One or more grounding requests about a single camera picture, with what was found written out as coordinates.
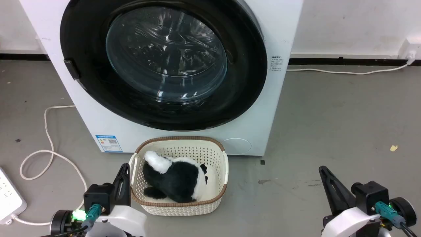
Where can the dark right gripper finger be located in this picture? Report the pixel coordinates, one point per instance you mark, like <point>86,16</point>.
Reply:
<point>333,197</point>
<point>343,194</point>

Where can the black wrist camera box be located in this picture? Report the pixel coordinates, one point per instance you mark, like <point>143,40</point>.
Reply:
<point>98,197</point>
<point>370,197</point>

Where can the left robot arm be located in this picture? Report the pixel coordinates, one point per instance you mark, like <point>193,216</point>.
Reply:
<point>61,222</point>

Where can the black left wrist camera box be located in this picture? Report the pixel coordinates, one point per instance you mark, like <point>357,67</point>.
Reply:
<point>98,197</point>

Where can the cream plastic laundry basket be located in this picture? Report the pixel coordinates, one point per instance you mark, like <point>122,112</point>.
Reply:
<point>215,158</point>

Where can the round black glass washer door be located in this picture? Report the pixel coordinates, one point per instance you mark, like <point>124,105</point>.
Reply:
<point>164,56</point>

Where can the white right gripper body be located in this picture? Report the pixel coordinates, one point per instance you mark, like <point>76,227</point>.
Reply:
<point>350,223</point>

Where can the blue energy label sticker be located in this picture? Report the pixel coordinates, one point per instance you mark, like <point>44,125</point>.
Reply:
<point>109,143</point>

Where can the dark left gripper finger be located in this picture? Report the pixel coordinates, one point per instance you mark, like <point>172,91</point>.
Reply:
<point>119,189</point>
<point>127,191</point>

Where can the small printed text sticker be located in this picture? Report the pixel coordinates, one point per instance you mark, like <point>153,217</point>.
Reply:
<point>276,64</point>

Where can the white wall socket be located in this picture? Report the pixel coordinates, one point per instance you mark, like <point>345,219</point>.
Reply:
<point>411,47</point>

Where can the white power strip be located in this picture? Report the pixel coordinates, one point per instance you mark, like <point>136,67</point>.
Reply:
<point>8,197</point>

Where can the black and white panda plush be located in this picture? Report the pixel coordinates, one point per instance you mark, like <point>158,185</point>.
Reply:
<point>179,179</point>

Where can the white front-load washing machine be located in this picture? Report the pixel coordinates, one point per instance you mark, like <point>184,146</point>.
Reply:
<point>92,118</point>

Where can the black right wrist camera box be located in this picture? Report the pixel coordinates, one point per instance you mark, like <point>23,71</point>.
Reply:
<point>370,197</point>

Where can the round white filter cover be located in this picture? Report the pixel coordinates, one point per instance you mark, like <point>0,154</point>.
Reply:
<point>236,146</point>

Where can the yellow paper scrap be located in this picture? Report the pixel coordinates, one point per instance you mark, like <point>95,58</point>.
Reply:
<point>393,147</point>

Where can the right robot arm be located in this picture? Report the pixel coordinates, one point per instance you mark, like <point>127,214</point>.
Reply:
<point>404,210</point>

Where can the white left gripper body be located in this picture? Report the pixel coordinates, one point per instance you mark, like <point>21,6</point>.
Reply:
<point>126,219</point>

